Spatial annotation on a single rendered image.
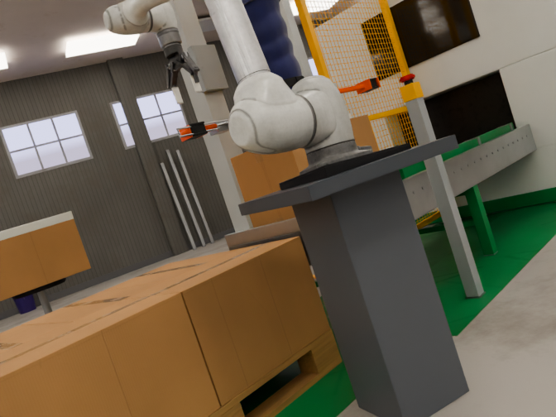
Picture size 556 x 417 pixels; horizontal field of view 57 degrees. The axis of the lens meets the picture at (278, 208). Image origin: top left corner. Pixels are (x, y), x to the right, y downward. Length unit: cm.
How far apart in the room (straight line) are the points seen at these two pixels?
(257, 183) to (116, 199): 801
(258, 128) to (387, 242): 49
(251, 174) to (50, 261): 169
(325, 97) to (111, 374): 99
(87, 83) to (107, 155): 143
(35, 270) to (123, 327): 203
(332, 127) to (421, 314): 61
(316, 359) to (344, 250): 74
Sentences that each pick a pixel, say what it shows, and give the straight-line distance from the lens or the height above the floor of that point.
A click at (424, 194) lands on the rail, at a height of 49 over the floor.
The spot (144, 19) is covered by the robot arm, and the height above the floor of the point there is 150.
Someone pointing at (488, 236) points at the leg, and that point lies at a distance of 311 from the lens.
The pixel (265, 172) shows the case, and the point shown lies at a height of 83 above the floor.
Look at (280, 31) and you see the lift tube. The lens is 253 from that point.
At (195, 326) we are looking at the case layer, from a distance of 173.
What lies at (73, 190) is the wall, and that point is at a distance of 1021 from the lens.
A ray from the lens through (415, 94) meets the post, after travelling 237.
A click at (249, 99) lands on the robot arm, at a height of 101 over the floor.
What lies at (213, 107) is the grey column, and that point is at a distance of 347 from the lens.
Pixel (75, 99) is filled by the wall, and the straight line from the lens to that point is 1055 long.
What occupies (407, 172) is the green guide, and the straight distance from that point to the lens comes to 271.
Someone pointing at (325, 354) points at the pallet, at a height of 7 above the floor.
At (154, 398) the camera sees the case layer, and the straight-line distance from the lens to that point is 166.
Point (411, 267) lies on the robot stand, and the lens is 156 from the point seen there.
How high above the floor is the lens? 79
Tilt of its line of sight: 3 degrees down
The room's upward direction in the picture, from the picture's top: 18 degrees counter-clockwise
